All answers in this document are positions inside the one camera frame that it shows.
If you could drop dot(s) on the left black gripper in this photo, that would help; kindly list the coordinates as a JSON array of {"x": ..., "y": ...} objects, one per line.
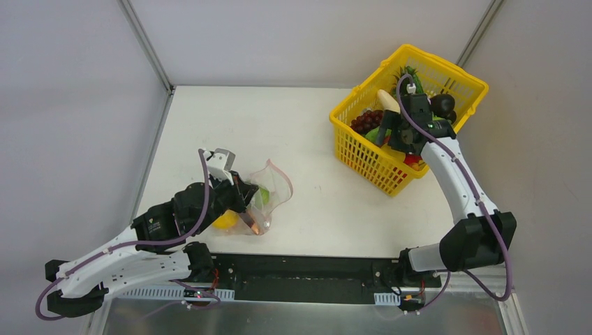
[{"x": 243, "y": 193}]

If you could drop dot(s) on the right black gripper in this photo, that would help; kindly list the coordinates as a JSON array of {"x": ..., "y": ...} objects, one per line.
[{"x": 397, "y": 128}]

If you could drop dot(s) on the yellow toy lemon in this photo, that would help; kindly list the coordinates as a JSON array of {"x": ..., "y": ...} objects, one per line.
[{"x": 226, "y": 221}]

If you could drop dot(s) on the pale green toy cabbage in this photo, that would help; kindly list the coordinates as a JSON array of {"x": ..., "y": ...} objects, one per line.
[{"x": 261, "y": 197}]

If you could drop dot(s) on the clear zip top bag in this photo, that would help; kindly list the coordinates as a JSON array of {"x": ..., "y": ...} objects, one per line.
[{"x": 274, "y": 189}]

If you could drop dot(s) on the toy steak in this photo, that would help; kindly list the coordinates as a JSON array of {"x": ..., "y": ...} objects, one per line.
[{"x": 248, "y": 218}]

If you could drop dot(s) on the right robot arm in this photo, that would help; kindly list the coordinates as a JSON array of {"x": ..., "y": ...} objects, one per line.
[{"x": 481, "y": 234}]

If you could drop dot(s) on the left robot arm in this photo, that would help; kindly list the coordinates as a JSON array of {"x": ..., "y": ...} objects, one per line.
[{"x": 155, "y": 247}]

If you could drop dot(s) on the red toy tomato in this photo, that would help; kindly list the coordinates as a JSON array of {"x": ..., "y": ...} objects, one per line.
[{"x": 411, "y": 159}]

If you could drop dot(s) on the yellow plastic basket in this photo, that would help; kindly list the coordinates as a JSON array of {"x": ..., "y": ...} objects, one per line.
[{"x": 382, "y": 166}]

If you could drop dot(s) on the small green toy vegetable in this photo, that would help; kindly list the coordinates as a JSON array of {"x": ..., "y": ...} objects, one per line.
[{"x": 372, "y": 135}]

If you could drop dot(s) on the toy purple grapes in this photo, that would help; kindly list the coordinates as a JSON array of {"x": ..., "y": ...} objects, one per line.
[{"x": 367, "y": 121}]

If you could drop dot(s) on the white toy radish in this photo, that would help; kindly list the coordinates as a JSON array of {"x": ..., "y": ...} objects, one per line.
[{"x": 388, "y": 102}]

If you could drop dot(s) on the toy eggplant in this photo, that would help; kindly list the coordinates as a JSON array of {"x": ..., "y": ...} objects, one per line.
[{"x": 443, "y": 105}]

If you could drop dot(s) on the toy pineapple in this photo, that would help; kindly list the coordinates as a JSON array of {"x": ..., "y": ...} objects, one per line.
[{"x": 413, "y": 80}]

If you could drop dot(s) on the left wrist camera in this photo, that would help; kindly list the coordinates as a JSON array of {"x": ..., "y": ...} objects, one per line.
[{"x": 219, "y": 164}]

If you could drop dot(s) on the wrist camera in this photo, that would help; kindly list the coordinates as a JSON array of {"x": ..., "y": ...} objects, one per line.
[
  {"x": 412, "y": 88},
  {"x": 219, "y": 164}
]

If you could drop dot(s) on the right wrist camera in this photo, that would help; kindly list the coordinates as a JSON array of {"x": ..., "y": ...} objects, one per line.
[{"x": 412, "y": 88}]

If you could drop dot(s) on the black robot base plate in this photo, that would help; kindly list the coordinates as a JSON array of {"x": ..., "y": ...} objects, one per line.
[{"x": 310, "y": 279}]

